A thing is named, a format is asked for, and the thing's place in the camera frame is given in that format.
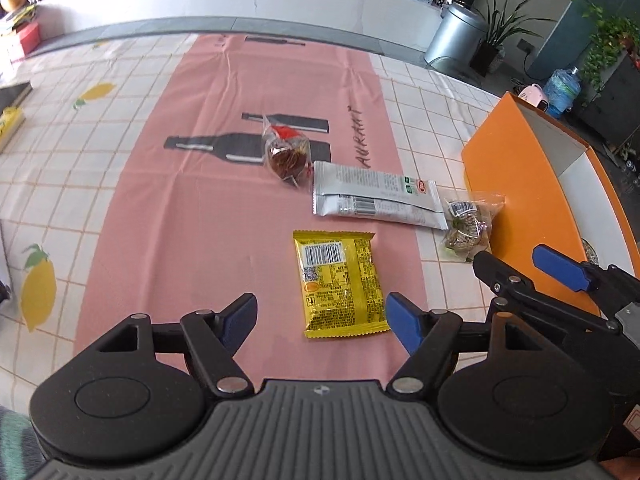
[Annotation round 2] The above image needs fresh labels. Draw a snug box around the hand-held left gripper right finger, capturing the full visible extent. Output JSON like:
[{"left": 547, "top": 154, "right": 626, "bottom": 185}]
[{"left": 384, "top": 291, "right": 571, "bottom": 400}]

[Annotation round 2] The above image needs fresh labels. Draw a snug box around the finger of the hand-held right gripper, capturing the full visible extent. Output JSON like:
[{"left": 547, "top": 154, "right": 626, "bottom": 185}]
[
  {"left": 472, "top": 250, "right": 622, "bottom": 334},
  {"left": 531, "top": 243, "right": 640, "bottom": 317}
]

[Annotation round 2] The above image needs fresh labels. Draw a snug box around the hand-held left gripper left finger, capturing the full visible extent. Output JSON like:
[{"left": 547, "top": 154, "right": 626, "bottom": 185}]
[{"left": 75, "top": 292, "right": 260, "bottom": 400}]

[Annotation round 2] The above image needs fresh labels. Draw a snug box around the small clear barcode snack packet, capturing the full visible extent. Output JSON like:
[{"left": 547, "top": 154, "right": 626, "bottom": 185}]
[{"left": 439, "top": 190, "right": 507, "bottom": 264}]

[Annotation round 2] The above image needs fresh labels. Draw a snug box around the yellow snack packet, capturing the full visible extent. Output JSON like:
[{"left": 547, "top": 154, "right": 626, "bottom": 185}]
[{"left": 292, "top": 229, "right": 391, "bottom": 341}]

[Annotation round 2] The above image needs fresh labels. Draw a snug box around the orange cardboard box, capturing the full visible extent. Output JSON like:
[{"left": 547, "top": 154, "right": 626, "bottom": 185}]
[{"left": 461, "top": 91, "right": 640, "bottom": 321}]

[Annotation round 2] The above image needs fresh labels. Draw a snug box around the silver snack packet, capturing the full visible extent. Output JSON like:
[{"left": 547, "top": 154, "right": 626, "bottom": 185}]
[{"left": 312, "top": 160, "right": 449, "bottom": 231}]

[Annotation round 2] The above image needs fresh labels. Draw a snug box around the clear red-label snack packet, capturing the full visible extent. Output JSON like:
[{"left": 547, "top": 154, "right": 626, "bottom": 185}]
[{"left": 260, "top": 113, "right": 314, "bottom": 191}]

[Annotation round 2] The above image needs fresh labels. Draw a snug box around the pink bottle-print table mat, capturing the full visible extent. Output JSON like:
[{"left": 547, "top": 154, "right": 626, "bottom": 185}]
[{"left": 72, "top": 32, "right": 442, "bottom": 397}]

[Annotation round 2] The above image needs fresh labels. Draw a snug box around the dark sideboard cabinet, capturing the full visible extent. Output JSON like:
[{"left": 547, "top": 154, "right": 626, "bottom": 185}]
[{"left": 575, "top": 54, "right": 640, "bottom": 152}]

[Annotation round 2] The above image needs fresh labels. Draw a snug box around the small pink heater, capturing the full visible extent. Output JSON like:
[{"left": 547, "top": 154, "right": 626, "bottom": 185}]
[{"left": 517, "top": 83, "right": 551, "bottom": 111}]

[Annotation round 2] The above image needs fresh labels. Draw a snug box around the blue water jug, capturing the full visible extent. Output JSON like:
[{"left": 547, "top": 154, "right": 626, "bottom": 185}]
[{"left": 542, "top": 65, "right": 582, "bottom": 116}]

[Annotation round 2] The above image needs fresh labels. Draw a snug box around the trailing ivy plant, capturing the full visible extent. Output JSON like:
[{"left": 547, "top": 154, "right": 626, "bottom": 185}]
[{"left": 570, "top": 0, "right": 640, "bottom": 97}]

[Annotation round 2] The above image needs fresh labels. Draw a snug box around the long-leaf potted plant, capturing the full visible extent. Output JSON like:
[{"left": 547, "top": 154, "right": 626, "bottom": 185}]
[{"left": 470, "top": 0, "right": 557, "bottom": 79}]

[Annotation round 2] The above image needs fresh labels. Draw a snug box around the silver trash can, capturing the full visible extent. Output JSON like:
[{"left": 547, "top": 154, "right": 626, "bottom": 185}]
[{"left": 423, "top": 2, "right": 489, "bottom": 69}]

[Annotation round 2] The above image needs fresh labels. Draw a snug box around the teal knitted cloth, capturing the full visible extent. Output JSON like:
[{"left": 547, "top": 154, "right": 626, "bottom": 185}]
[{"left": 0, "top": 404, "right": 44, "bottom": 480}]

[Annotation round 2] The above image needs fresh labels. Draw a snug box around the yellow box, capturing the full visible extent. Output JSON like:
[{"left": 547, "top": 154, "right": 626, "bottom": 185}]
[{"left": 0, "top": 107, "right": 25, "bottom": 154}]

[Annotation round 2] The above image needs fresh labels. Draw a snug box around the black book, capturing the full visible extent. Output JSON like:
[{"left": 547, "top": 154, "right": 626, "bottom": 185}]
[{"left": 0, "top": 81, "right": 34, "bottom": 112}]

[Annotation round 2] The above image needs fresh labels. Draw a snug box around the red storage box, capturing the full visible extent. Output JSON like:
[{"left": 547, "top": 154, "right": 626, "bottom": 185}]
[{"left": 16, "top": 20, "right": 42, "bottom": 57}]

